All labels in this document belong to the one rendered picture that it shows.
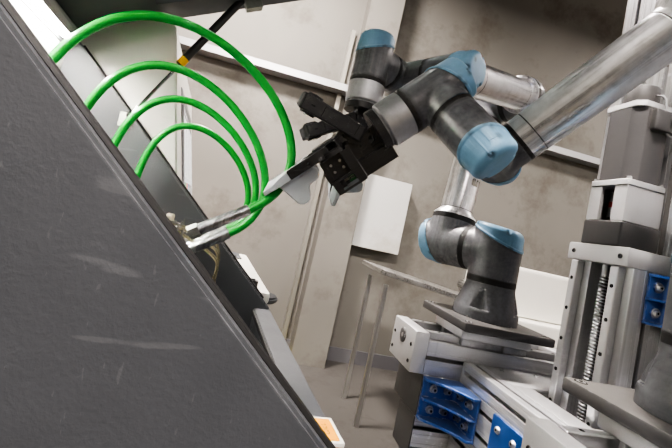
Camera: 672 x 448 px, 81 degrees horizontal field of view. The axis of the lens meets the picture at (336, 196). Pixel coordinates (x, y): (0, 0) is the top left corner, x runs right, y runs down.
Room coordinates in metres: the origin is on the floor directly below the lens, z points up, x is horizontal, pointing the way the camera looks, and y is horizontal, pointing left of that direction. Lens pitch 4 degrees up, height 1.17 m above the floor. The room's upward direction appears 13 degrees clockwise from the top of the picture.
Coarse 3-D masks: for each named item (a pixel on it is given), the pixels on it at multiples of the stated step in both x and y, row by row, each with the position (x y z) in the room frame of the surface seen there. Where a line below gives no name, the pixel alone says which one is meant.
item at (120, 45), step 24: (120, 24) 0.85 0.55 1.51; (144, 24) 0.87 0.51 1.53; (168, 24) 0.88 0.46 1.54; (96, 48) 0.84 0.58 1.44; (120, 48) 0.86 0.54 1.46; (144, 48) 0.87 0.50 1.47; (168, 48) 0.88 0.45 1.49; (144, 72) 0.87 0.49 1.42; (168, 72) 0.89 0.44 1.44; (144, 96) 0.88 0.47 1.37; (144, 120) 0.88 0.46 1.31; (168, 120) 0.89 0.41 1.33; (168, 144) 0.90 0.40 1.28
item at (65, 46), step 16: (112, 16) 0.54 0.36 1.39; (128, 16) 0.54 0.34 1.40; (144, 16) 0.55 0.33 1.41; (160, 16) 0.55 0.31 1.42; (176, 16) 0.56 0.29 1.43; (80, 32) 0.53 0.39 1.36; (208, 32) 0.57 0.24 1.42; (64, 48) 0.53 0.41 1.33; (224, 48) 0.58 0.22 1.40; (256, 80) 0.60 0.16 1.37; (272, 96) 0.61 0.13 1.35; (288, 128) 0.62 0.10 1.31; (288, 144) 0.62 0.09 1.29; (288, 160) 0.62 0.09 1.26; (272, 192) 0.62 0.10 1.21; (256, 208) 0.61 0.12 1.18
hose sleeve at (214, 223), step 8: (240, 208) 0.61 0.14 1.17; (248, 208) 0.61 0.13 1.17; (216, 216) 0.60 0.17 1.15; (224, 216) 0.60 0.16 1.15; (232, 216) 0.60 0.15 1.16; (240, 216) 0.60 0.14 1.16; (200, 224) 0.59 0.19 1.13; (208, 224) 0.59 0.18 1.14; (216, 224) 0.59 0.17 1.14; (224, 224) 0.60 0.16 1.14; (200, 232) 0.59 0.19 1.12
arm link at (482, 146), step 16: (464, 96) 0.55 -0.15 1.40; (448, 112) 0.55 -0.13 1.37; (464, 112) 0.54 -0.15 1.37; (480, 112) 0.54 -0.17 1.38; (432, 128) 0.58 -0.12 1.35; (448, 128) 0.55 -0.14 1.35; (464, 128) 0.53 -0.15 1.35; (480, 128) 0.52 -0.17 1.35; (496, 128) 0.52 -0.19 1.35; (448, 144) 0.56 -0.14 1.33; (464, 144) 0.53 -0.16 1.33; (480, 144) 0.52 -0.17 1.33; (496, 144) 0.51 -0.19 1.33; (512, 144) 0.52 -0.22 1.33; (464, 160) 0.54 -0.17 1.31; (480, 160) 0.52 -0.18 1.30; (496, 160) 0.52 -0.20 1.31; (480, 176) 0.55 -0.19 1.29
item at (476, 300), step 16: (464, 288) 0.97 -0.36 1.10; (480, 288) 0.93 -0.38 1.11; (496, 288) 0.92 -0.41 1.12; (512, 288) 0.93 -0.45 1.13; (464, 304) 0.94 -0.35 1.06; (480, 304) 0.93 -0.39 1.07; (496, 304) 0.91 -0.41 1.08; (512, 304) 0.92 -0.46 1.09; (480, 320) 0.91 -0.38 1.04; (496, 320) 0.90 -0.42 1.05; (512, 320) 0.91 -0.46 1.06
